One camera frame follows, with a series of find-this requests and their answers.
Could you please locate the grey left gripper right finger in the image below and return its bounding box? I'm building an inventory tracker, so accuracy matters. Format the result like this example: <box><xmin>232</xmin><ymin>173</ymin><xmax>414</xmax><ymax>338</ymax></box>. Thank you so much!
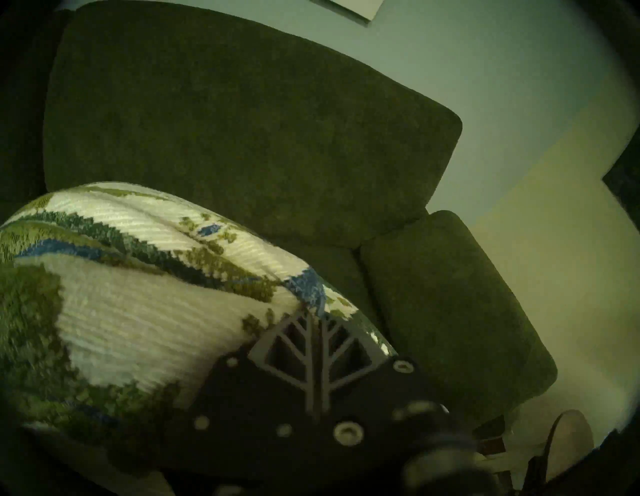
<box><xmin>319</xmin><ymin>319</ymin><xmax>451</xmax><ymax>476</ymax></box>

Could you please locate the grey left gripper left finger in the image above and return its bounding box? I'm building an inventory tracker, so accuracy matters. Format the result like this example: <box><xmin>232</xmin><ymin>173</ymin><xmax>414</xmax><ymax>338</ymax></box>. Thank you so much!
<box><xmin>169</xmin><ymin>309</ymin><xmax>321</xmax><ymax>476</ymax></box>

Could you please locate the green white patterned throw pillow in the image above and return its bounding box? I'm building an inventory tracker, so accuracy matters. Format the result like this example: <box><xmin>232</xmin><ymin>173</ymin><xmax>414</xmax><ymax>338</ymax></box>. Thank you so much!
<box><xmin>0</xmin><ymin>181</ymin><xmax>398</xmax><ymax>451</ymax></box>

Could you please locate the green fabric sofa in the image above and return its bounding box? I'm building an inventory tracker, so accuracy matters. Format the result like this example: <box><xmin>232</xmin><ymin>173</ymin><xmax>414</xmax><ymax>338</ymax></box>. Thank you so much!
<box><xmin>0</xmin><ymin>0</ymin><xmax>558</xmax><ymax>496</ymax></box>

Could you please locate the round wooden side table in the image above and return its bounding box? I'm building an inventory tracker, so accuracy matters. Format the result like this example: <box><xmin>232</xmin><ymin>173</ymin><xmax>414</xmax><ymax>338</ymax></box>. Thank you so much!
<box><xmin>544</xmin><ymin>409</ymin><xmax>596</xmax><ymax>482</ymax></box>

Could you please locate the floral canvas with brown leaves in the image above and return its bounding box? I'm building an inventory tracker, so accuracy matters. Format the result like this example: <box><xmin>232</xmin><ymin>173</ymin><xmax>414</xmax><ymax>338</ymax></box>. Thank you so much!
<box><xmin>310</xmin><ymin>0</ymin><xmax>386</xmax><ymax>23</ymax></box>

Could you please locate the white slatted table frame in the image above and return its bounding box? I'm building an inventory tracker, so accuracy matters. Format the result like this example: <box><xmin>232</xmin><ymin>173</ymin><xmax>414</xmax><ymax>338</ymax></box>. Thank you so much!
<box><xmin>472</xmin><ymin>420</ymin><xmax>531</xmax><ymax>476</ymax></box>

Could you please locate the waterfall forest wall poster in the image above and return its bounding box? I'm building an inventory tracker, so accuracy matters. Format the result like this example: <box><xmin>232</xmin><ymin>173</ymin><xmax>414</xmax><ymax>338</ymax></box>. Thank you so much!
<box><xmin>602</xmin><ymin>125</ymin><xmax>640</xmax><ymax>231</ymax></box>

